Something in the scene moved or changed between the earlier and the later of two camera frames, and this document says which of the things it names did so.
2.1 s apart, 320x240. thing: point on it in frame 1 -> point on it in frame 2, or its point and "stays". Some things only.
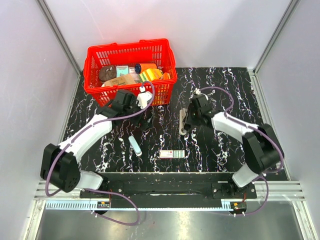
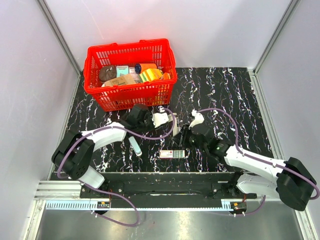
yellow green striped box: x=150 y=75 stays
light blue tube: x=135 y=146 stays
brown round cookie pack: x=107 y=72 stays
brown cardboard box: x=122 y=80 stays
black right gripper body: x=197 y=121 -> x=192 y=141
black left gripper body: x=134 y=109 -> x=146 y=124
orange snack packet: x=166 y=76 stays
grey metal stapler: x=182 y=113 -> x=176 y=128
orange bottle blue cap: x=139 y=68 stays
